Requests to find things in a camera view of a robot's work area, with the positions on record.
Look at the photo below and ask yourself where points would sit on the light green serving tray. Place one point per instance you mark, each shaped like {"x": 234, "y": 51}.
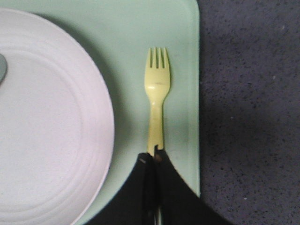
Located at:
{"x": 117, "y": 34}

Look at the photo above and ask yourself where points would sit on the yellow plastic fork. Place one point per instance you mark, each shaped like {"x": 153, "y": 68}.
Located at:
{"x": 157, "y": 83}

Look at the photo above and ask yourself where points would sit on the white round plate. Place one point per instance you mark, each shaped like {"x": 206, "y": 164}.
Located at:
{"x": 56, "y": 124}

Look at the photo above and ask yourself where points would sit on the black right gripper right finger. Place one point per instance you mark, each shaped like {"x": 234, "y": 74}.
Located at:
{"x": 178, "y": 202}

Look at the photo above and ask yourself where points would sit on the sage green plastic spoon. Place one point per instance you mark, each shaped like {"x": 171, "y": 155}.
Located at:
{"x": 3, "y": 67}

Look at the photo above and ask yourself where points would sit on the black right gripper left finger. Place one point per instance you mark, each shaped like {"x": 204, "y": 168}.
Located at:
{"x": 135, "y": 203}

